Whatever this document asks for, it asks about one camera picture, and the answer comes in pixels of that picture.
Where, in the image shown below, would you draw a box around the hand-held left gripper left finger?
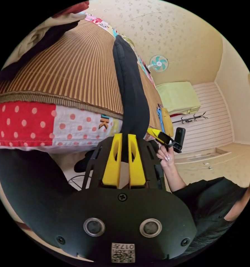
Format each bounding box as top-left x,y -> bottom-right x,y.
102,133 -> 123,186

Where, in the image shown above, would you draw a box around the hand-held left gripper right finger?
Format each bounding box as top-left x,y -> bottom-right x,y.
128,134 -> 146,187

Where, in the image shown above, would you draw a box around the black pants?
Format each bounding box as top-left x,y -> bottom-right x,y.
113,35 -> 150,165

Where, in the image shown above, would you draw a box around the person's right forearm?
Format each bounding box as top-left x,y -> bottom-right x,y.
162,163 -> 188,193

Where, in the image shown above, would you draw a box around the person's right hand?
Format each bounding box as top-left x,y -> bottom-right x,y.
157,140 -> 176,168

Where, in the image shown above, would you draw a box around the yellow cushion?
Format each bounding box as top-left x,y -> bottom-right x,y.
161,107 -> 174,137

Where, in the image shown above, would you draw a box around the black coat rack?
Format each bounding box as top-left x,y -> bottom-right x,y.
171,111 -> 209,124

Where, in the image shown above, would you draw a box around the light green covered cupboard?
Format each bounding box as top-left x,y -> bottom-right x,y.
155,81 -> 201,115

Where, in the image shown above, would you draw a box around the teal electric fan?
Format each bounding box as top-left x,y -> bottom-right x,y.
146,54 -> 170,73

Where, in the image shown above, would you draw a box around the person's body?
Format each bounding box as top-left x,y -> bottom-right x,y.
0,148 -> 250,257

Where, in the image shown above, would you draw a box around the bed with woven mat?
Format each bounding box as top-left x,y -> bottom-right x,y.
0,12 -> 165,155

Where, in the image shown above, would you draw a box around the pile of clothes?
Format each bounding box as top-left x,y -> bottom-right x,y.
0,0 -> 90,84

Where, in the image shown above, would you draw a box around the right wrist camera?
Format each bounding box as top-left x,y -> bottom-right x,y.
174,127 -> 186,147

